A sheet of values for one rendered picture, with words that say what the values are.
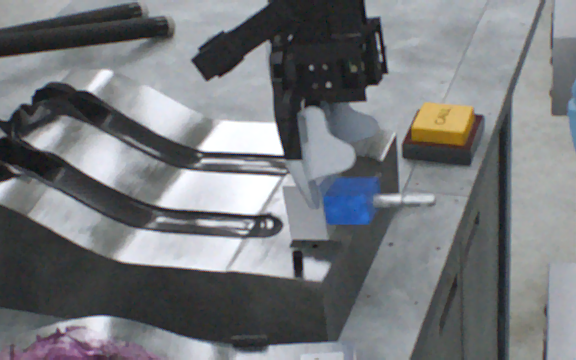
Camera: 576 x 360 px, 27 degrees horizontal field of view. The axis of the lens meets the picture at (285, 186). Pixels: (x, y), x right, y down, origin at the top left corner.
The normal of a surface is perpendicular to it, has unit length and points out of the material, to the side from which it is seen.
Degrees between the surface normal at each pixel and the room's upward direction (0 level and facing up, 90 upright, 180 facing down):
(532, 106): 0
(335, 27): 82
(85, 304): 90
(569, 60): 90
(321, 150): 71
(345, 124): 91
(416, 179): 0
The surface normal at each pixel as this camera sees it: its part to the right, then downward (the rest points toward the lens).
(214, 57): -0.35, 0.42
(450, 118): -0.09, -0.83
